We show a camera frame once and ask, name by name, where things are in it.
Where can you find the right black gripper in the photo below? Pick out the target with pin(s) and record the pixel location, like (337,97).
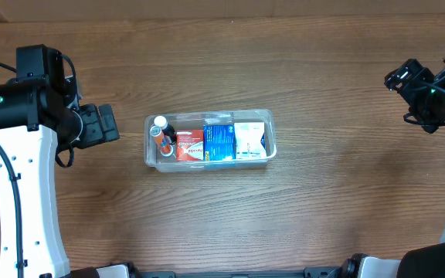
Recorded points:
(416,72)

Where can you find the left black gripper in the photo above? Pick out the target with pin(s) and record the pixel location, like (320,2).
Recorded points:
(90,137)

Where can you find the orange tube white cap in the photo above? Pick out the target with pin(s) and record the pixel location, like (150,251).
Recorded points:
(161,141)

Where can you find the dark bottle white cap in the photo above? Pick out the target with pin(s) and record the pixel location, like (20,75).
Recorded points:
(167,129)

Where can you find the red medicine box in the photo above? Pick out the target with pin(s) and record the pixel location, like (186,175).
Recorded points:
(190,145)

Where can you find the blue medicine box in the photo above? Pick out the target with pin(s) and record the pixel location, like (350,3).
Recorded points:
(219,142)

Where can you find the clear plastic container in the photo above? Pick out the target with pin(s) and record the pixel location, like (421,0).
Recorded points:
(196,121)

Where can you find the white medicine box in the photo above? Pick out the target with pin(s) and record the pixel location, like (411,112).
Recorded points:
(250,140)

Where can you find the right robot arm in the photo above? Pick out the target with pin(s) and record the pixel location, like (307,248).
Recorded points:
(426,262)

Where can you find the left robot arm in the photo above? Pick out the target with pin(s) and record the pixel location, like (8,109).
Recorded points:
(41,116)

